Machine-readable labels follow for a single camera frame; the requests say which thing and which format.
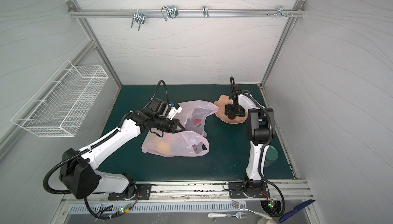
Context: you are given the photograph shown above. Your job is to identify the brown fruit plate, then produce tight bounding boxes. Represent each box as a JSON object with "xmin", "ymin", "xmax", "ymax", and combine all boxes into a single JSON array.
[{"xmin": 214, "ymin": 95, "xmax": 248, "ymax": 124}]

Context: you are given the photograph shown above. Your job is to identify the white handled fork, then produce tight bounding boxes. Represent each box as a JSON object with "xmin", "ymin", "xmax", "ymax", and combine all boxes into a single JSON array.
[{"xmin": 208, "ymin": 212, "xmax": 247, "ymax": 219}]

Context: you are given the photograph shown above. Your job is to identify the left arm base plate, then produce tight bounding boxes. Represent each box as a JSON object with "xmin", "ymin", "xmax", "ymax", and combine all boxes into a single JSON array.
[{"xmin": 108, "ymin": 184, "xmax": 152, "ymax": 201}]

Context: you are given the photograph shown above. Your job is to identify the aluminium crossbar rail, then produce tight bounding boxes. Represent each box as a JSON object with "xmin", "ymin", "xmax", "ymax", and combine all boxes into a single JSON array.
[{"xmin": 69, "ymin": 8, "xmax": 306, "ymax": 18}]

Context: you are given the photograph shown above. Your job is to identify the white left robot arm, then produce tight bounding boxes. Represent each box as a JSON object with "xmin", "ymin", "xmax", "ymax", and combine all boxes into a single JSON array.
[{"xmin": 43, "ymin": 96, "xmax": 185, "ymax": 199}]

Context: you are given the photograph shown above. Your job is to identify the white cup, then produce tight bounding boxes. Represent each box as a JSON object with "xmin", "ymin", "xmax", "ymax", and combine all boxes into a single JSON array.
[{"xmin": 256, "ymin": 217, "xmax": 276, "ymax": 224}]

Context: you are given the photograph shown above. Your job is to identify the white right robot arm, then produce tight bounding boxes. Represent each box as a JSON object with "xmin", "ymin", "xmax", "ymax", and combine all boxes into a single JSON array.
[{"xmin": 224, "ymin": 77, "xmax": 286, "ymax": 217}]

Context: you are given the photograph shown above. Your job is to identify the silver fork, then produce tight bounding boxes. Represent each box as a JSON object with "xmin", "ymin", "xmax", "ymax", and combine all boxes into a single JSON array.
[{"xmin": 231, "ymin": 200, "xmax": 273, "ymax": 220}]

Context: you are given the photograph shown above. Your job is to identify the white wire basket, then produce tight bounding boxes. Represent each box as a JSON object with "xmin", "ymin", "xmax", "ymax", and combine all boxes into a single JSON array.
[{"xmin": 11, "ymin": 60, "xmax": 108, "ymax": 138}]

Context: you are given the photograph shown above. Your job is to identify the blue plastic knife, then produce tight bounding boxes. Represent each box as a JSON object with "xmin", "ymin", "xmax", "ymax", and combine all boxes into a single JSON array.
[{"xmin": 279, "ymin": 199, "xmax": 315, "ymax": 223}]

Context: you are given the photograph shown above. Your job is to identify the metal u-bolt clamp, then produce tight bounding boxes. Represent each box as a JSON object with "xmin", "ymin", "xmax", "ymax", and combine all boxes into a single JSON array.
[{"xmin": 161, "ymin": 5, "xmax": 179, "ymax": 21}]

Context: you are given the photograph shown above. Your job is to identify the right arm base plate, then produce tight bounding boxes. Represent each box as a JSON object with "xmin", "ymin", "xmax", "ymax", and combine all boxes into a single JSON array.
[{"xmin": 228, "ymin": 181, "xmax": 270, "ymax": 199}]

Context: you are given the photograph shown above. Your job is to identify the pink plastic bag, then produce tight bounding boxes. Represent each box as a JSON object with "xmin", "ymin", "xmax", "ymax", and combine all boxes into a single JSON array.
[{"xmin": 141, "ymin": 100, "xmax": 219, "ymax": 157}]

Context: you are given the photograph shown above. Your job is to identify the metal hook clamp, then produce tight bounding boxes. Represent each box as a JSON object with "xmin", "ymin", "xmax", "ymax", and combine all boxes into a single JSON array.
[{"xmin": 131, "ymin": 11, "xmax": 145, "ymax": 31}]

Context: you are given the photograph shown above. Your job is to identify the green table mat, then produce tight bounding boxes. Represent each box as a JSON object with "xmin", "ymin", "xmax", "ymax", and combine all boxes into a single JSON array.
[{"xmin": 81, "ymin": 84, "xmax": 295, "ymax": 182}]

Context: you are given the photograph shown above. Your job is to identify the metal bolt bracket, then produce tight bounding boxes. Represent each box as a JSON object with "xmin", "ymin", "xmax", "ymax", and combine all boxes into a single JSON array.
[{"xmin": 266, "ymin": 6, "xmax": 293, "ymax": 18}]

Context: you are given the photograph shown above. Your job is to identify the small metal bracket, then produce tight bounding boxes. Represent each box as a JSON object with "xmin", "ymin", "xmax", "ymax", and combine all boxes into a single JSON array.
[{"xmin": 202, "ymin": 6, "xmax": 209, "ymax": 18}]

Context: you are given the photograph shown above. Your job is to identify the red fruit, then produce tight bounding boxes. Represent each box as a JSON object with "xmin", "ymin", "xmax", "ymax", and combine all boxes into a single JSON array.
[{"xmin": 193, "ymin": 119, "xmax": 202, "ymax": 127}]

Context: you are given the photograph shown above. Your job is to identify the green lid jar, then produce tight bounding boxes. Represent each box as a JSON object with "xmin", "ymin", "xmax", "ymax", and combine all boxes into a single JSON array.
[{"xmin": 264, "ymin": 146, "xmax": 279, "ymax": 167}]

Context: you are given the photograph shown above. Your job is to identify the yellow lemon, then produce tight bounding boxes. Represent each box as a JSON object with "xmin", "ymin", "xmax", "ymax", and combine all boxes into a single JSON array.
[{"xmin": 156, "ymin": 141, "xmax": 171, "ymax": 156}]

